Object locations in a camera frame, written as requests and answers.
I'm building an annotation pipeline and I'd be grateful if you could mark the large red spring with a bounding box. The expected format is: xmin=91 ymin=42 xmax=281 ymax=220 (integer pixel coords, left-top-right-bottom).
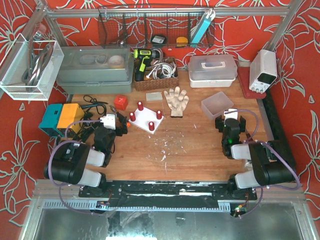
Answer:
xmin=148 ymin=121 xmax=155 ymax=132
xmin=129 ymin=112 xmax=136 ymax=122
xmin=137 ymin=101 xmax=144 ymax=111

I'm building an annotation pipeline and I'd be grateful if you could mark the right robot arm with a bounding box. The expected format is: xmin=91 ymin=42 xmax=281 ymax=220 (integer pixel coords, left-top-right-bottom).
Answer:
xmin=215 ymin=115 xmax=300 ymax=190

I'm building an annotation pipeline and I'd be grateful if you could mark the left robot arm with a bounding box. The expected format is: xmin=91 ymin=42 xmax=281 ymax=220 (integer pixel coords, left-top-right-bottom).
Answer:
xmin=44 ymin=112 xmax=128 ymax=188

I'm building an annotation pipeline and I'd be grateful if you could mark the small clear plastic bin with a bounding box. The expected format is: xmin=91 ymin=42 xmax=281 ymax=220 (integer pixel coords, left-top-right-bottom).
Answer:
xmin=201 ymin=91 xmax=234 ymax=121

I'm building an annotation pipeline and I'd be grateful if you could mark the orange cube power adapter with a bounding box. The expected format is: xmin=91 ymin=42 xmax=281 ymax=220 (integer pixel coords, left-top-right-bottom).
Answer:
xmin=113 ymin=95 xmax=128 ymax=111

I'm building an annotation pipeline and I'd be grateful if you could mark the white rectangular block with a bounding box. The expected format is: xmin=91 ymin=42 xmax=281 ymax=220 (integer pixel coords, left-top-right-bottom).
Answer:
xmin=145 ymin=92 xmax=163 ymax=102

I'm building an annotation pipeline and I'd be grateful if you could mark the white knit work glove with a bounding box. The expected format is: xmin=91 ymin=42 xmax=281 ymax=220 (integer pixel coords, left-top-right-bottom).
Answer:
xmin=163 ymin=86 xmax=189 ymax=118

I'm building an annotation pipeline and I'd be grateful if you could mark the red mat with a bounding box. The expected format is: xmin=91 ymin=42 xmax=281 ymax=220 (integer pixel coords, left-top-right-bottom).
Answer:
xmin=237 ymin=66 xmax=267 ymax=100

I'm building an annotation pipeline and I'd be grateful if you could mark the clear lidded plastic container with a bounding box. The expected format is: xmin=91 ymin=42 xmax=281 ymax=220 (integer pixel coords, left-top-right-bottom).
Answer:
xmin=188 ymin=54 xmax=238 ymax=88

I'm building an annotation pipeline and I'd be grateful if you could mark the white bench power supply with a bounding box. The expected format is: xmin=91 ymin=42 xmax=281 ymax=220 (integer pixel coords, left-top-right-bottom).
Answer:
xmin=249 ymin=49 xmax=277 ymax=94

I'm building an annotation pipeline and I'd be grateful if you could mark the woven wicker basket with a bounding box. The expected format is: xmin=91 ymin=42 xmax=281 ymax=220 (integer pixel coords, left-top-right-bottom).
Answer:
xmin=133 ymin=57 xmax=179 ymax=91

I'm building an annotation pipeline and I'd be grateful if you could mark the grey plastic storage box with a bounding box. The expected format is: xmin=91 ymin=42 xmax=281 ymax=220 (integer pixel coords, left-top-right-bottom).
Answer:
xmin=56 ymin=46 xmax=134 ymax=95

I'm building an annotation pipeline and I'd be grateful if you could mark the yellow teal soldering station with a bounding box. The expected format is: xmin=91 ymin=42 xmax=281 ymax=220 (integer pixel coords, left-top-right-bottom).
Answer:
xmin=38 ymin=103 xmax=85 ymax=137

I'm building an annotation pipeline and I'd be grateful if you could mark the black and green drill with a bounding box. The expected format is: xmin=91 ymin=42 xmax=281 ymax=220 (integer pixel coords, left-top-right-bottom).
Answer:
xmin=133 ymin=48 xmax=162 ymax=82

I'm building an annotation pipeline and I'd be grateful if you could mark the yellow tape measure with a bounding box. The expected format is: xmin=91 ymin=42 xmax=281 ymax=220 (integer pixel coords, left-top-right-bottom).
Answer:
xmin=176 ymin=36 xmax=189 ymax=48

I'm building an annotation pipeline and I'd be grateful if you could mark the teal flat box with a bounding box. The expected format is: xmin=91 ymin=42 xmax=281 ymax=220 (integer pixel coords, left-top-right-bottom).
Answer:
xmin=190 ymin=17 xmax=211 ymax=48

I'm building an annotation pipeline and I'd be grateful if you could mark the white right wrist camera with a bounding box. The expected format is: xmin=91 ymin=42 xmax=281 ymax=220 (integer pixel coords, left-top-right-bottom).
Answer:
xmin=223 ymin=108 xmax=238 ymax=120

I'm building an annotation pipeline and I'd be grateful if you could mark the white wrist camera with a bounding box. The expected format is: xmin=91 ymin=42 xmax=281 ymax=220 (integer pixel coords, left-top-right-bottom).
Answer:
xmin=100 ymin=113 xmax=117 ymax=130
xmin=223 ymin=108 xmax=238 ymax=120

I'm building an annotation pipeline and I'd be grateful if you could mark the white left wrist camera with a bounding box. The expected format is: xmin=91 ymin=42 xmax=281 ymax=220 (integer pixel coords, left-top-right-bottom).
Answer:
xmin=100 ymin=113 xmax=117 ymax=130

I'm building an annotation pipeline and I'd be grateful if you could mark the white peg base plate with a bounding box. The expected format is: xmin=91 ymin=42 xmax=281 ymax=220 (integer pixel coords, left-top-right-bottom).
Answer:
xmin=128 ymin=107 xmax=164 ymax=134

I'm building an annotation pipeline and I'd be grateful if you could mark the black power cable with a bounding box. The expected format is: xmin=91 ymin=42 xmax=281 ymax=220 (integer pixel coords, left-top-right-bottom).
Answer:
xmin=56 ymin=94 xmax=111 ymax=148

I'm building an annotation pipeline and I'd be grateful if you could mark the white coiled cable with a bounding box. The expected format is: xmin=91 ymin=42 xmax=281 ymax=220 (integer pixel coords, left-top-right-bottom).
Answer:
xmin=157 ymin=63 xmax=177 ymax=79

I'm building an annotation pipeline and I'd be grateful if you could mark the black wire hanging basket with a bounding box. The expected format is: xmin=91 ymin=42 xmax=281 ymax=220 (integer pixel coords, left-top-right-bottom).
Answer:
xmin=97 ymin=5 xmax=216 ymax=49

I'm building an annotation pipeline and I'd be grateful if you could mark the clear acrylic wall box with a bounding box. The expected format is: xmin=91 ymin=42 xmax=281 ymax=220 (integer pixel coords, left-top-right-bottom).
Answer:
xmin=0 ymin=34 xmax=64 ymax=101

